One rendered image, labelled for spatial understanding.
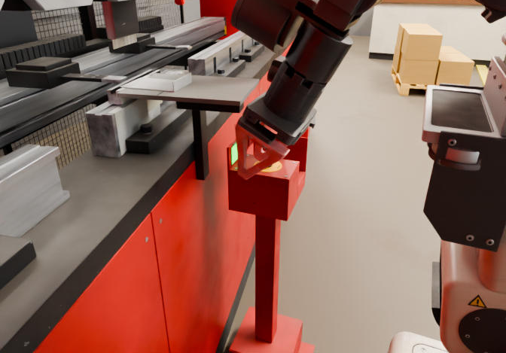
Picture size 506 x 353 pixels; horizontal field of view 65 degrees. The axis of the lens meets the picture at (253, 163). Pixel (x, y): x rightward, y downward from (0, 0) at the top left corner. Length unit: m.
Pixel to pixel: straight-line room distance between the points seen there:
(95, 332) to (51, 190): 0.23
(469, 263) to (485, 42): 5.89
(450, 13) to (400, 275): 4.96
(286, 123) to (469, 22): 6.08
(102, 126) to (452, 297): 0.70
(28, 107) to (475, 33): 6.02
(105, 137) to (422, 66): 4.07
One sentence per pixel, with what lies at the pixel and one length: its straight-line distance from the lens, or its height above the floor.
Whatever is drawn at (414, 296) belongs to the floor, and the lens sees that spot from 1.87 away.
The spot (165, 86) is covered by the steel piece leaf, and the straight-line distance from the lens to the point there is 0.89.
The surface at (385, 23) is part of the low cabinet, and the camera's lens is 6.49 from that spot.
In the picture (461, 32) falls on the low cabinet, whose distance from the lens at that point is 6.49.
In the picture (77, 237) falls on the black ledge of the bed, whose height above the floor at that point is 0.87.
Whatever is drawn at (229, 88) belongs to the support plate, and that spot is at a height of 1.00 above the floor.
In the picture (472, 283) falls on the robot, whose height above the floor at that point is 0.80.
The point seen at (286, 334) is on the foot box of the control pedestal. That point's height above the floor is 0.12.
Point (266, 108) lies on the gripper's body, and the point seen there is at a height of 1.08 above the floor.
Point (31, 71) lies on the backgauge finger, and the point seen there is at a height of 1.02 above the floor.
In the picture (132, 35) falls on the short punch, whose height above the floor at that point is 1.10.
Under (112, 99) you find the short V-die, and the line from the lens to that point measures 0.90.
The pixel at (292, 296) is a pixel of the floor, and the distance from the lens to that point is 1.75.
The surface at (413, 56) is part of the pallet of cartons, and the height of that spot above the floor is 0.42.
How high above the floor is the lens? 1.23
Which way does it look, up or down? 26 degrees down
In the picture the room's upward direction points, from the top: straight up
